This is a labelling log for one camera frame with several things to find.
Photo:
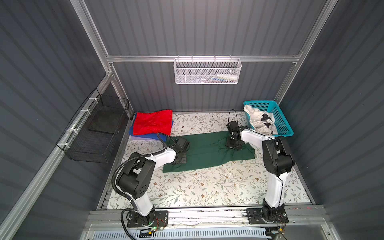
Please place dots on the blue folded t-shirt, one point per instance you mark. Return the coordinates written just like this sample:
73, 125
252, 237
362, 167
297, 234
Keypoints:
150, 136

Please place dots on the aluminium mounting rail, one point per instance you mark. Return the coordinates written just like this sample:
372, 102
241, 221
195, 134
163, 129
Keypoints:
214, 216

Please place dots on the green t-shirt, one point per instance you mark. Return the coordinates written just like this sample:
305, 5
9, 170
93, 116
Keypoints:
209, 150

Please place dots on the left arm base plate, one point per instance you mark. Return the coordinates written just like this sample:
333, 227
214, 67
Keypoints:
154, 219

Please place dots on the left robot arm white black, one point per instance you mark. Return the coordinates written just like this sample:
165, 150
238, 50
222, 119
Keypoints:
132, 178

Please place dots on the black wire basket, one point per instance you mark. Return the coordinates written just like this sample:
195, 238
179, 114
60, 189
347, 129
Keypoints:
98, 130

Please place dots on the teal plastic laundry basket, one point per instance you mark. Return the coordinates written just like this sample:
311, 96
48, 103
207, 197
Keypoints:
283, 127

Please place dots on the white bottle in basket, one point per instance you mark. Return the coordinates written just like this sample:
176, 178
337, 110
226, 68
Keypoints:
228, 77

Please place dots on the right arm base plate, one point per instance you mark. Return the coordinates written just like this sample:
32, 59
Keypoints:
266, 215

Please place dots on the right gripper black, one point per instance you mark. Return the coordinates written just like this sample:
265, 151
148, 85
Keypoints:
238, 147

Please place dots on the red folded t-shirt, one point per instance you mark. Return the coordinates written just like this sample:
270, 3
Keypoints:
153, 123

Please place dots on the white t-shirt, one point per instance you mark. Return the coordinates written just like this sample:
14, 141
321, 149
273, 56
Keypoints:
263, 122

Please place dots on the white vented cable tray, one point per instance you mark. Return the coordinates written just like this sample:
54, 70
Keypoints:
242, 233

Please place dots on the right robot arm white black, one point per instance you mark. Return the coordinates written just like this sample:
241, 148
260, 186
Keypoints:
278, 161

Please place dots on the white wire mesh basket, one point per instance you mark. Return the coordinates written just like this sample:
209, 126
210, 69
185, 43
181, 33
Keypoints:
204, 71

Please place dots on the lavender folded t-shirt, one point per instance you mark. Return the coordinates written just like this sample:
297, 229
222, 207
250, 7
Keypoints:
137, 138

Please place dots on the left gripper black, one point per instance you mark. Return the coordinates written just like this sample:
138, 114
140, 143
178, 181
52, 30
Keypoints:
184, 160

